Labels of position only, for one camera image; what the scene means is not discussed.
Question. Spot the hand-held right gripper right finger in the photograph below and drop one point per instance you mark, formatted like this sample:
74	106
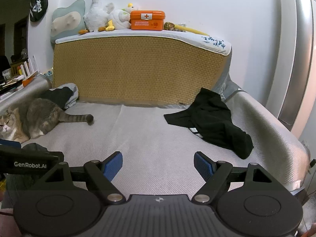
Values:
203	165

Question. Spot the teal cloud-shaped pillow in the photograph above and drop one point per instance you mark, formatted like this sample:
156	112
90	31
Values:
66	19

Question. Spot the silver wardrobe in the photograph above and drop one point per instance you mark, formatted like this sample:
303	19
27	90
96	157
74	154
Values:
296	54

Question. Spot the yellow stick toy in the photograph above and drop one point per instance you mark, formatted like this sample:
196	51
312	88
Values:
192	29

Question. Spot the folded woven rattan mattress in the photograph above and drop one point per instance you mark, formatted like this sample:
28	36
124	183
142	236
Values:
138	71

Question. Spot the black hanging bag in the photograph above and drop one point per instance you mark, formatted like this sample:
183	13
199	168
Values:
38	7

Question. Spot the dark wooden cabinet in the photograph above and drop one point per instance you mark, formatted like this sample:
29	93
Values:
19	34

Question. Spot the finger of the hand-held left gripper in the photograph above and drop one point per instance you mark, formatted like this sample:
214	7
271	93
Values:
9	143

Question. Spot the white goose plush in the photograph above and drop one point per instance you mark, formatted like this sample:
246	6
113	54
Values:
95	14

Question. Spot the grey and black clothes pile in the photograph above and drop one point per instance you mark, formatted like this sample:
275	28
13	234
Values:
61	95

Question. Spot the grey and ginger cat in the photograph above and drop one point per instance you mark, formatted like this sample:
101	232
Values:
37	118

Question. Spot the brown round ornament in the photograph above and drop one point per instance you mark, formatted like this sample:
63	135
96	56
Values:
169	26

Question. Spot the orange first aid box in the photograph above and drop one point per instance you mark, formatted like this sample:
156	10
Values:
147	22

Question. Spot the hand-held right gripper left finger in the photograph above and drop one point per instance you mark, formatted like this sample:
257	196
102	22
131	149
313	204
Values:
113	165

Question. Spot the grey patterned pillow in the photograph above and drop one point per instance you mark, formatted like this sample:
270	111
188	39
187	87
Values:
230	91

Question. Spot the stack of books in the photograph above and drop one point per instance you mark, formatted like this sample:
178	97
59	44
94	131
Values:
9	86

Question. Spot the power strip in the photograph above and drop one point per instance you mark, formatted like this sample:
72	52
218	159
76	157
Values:
48	73

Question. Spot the white duck plush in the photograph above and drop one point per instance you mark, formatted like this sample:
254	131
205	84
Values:
119	17

